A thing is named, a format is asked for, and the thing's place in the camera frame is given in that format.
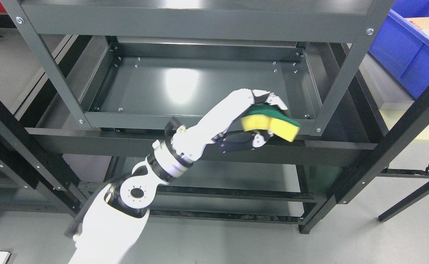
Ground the blue plastic bin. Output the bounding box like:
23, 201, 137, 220
370, 0, 429, 99

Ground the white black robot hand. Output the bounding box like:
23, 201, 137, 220
172, 88, 288, 161

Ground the green yellow sponge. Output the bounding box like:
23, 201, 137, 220
241, 104, 301, 142

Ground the black metal shelf rack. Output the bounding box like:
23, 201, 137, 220
0, 22, 429, 234

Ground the grey metal shelving unit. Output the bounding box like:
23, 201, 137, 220
1, 0, 393, 136

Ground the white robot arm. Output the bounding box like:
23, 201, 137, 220
66, 118, 193, 264

